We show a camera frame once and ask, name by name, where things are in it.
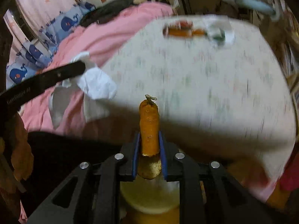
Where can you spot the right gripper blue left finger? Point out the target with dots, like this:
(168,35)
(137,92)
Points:
(135,155)

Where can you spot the black jacket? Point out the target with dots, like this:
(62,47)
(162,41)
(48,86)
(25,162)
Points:
(105,13)

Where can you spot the white tissue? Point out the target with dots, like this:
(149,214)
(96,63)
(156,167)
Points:
(96,85)

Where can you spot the red snack wrapper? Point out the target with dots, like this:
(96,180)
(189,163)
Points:
(182,24)

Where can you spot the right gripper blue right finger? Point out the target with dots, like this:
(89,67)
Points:
(163,156)

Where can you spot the yellow trash bin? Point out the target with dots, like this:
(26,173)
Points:
(154,196)

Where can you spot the blue grey desk chair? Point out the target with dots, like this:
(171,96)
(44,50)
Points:
(254,0)

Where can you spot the pink curtain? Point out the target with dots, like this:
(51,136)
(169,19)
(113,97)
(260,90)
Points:
(37,13)

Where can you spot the red shopping bag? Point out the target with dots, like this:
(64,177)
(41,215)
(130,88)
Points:
(289,181)

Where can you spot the floral tablecloth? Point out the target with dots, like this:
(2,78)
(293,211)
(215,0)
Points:
(230,101)

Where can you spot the orange sausage snack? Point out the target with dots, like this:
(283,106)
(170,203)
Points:
(149,166)
(183,33)

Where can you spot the person's left hand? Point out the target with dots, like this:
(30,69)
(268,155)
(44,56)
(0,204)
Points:
(16,162)

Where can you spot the whale print blue pillow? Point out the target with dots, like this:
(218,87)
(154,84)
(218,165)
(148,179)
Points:
(28,57)

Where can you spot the large white paper towel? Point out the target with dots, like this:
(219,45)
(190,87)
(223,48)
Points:
(223,23)

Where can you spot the pink duvet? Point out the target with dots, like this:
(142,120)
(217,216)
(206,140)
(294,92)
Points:
(57,151)

